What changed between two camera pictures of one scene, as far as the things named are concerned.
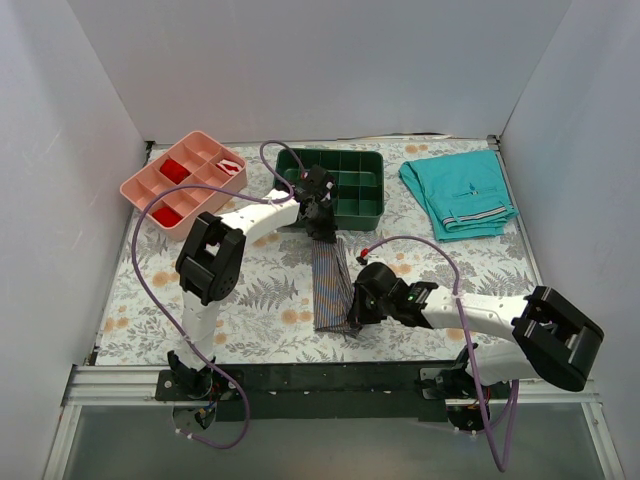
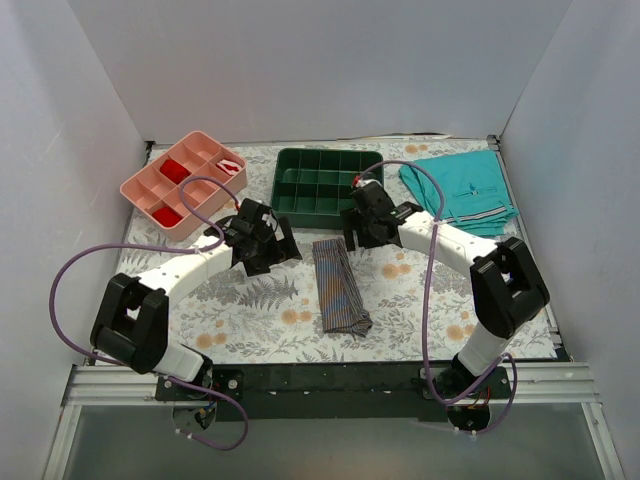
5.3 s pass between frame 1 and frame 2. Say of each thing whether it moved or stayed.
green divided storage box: stayed
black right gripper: moved
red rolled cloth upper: stayed
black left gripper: moved
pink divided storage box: stayed
